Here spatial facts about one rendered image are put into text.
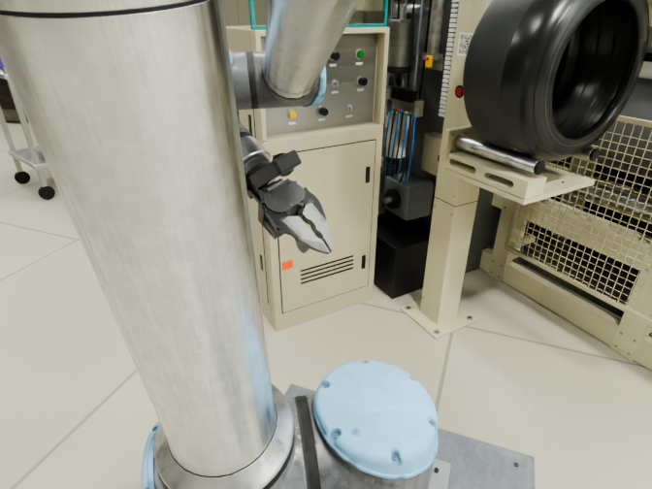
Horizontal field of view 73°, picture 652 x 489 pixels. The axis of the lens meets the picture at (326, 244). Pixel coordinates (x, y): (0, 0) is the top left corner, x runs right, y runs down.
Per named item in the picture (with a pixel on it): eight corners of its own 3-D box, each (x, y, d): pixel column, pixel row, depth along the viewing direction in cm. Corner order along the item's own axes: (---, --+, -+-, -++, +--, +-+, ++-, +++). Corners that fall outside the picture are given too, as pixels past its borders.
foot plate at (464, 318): (399, 309, 220) (400, 305, 219) (440, 293, 232) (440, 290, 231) (436, 340, 200) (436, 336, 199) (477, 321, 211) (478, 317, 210)
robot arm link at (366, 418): (445, 528, 56) (468, 445, 46) (312, 556, 53) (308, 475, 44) (406, 423, 68) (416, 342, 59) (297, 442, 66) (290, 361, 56)
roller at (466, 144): (453, 148, 161) (455, 136, 159) (462, 146, 163) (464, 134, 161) (534, 177, 134) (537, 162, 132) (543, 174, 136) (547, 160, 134)
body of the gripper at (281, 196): (309, 222, 82) (269, 179, 85) (313, 195, 74) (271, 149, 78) (276, 244, 78) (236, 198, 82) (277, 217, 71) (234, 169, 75)
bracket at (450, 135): (440, 155, 163) (443, 128, 158) (513, 141, 180) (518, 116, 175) (446, 157, 160) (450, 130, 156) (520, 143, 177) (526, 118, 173)
